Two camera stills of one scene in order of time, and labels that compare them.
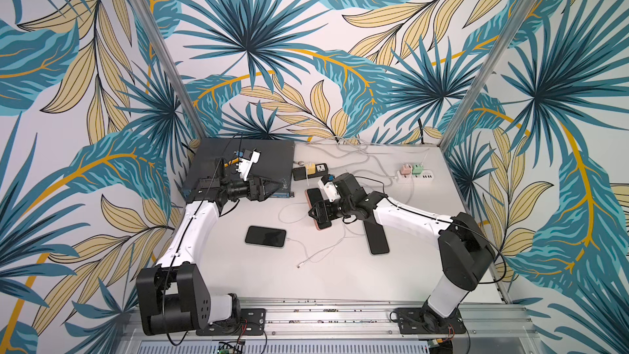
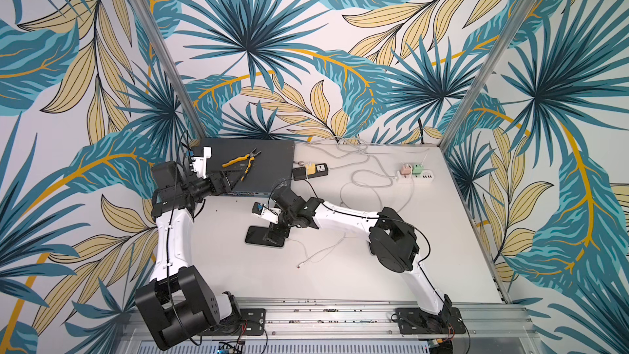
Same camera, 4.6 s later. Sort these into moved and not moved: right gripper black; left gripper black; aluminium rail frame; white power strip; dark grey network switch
Moved: left gripper black; right gripper black
Not moved: dark grey network switch; aluminium rail frame; white power strip
